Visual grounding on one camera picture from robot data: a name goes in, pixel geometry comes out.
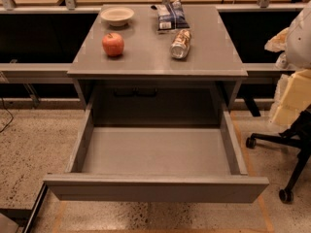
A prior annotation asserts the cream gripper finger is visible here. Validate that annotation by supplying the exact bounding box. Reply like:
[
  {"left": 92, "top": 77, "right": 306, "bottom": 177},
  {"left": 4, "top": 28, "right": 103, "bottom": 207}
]
[
  {"left": 264, "top": 28, "right": 289, "bottom": 52},
  {"left": 269, "top": 69, "right": 311, "bottom": 127}
]

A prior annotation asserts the red apple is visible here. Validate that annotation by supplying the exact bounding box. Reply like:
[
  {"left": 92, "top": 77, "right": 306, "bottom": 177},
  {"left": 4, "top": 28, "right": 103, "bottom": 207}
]
[{"left": 102, "top": 32, "right": 124, "bottom": 57}]

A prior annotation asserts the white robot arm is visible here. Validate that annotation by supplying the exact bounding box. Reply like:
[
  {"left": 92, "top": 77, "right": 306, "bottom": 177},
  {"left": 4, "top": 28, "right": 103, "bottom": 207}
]
[{"left": 264, "top": 2, "right": 311, "bottom": 126}]

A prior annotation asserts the grey drawer cabinet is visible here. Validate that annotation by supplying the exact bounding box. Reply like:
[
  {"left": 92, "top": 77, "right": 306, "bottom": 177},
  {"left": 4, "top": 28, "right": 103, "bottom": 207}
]
[{"left": 68, "top": 5, "right": 247, "bottom": 127}]

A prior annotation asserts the open grey top drawer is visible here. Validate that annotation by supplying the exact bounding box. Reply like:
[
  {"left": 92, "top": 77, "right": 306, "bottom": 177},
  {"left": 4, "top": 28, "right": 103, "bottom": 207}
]
[{"left": 43, "top": 95, "right": 270, "bottom": 204}]

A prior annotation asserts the black office chair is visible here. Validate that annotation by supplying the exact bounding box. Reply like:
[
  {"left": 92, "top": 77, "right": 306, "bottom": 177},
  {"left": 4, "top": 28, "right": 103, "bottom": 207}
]
[{"left": 246, "top": 109, "right": 311, "bottom": 204}]

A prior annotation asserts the silver soda can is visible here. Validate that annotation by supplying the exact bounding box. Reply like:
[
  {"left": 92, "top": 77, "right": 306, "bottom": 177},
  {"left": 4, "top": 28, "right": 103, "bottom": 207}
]
[{"left": 170, "top": 29, "right": 191, "bottom": 59}]

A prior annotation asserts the blue chip bag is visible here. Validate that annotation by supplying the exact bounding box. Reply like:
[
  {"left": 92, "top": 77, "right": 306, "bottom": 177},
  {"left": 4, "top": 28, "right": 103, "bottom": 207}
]
[{"left": 155, "top": 0, "right": 190, "bottom": 30}]

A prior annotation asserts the white ceramic bowl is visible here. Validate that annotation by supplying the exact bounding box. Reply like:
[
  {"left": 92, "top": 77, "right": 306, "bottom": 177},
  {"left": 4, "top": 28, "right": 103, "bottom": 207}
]
[{"left": 100, "top": 7, "right": 134, "bottom": 27}]

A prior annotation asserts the black floor cable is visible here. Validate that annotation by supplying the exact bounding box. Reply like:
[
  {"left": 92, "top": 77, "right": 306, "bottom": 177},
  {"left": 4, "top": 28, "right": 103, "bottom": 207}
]
[{"left": 0, "top": 97, "right": 15, "bottom": 134}]

